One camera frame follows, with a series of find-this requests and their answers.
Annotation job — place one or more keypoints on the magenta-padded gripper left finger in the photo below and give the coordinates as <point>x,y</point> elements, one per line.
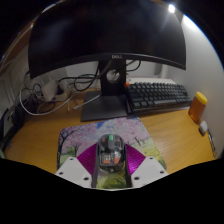
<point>86,160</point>

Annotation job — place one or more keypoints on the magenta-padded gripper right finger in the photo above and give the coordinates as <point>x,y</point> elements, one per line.
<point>135,160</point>

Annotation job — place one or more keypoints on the transparent computer mouse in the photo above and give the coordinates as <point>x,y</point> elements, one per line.
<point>111,153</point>

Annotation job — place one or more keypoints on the cherry blossom print mouse pad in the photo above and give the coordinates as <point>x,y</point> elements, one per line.
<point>83,136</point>

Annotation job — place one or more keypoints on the black keyboard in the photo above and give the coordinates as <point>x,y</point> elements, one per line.
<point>156,95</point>

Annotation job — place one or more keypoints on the small grey earbud case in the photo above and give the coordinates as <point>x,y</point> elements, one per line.
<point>203,128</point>

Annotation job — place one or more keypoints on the white power strip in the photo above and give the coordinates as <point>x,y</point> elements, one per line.
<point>53,90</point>

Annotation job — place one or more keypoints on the black desk riser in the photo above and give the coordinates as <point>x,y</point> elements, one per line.
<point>10,133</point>

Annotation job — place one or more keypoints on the orange jar with yellow lid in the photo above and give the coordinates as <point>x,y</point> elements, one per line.
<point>197,106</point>

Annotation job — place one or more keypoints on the black monitor with stand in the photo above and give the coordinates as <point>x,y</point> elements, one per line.
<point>106,33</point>

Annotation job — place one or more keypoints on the bright light bar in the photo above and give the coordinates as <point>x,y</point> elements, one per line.
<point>171,8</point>

